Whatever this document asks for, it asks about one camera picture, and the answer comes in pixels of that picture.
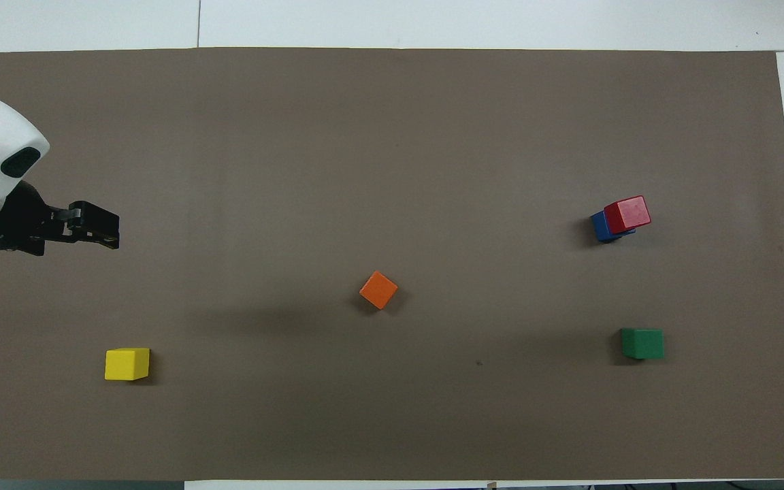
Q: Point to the yellow cube block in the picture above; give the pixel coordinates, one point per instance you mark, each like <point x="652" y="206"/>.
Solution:
<point x="126" y="365"/>

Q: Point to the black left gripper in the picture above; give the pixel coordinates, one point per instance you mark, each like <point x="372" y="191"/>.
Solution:
<point x="24" y="224"/>

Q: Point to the orange cube block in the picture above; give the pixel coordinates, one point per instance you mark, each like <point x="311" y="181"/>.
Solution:
<point x="378" y="290"/>

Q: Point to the red cube block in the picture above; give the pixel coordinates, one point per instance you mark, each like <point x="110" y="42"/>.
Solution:
<point x="629" y="214"/>

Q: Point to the green cube block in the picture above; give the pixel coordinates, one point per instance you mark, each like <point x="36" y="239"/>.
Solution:
<point x="642" y="344"/>

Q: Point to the blue cube block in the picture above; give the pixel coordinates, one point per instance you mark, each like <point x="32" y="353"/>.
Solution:
<point x="599" y="228"/>

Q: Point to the brown table mat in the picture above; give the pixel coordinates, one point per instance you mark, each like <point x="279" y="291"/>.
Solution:
<point x="392" y="136"/>

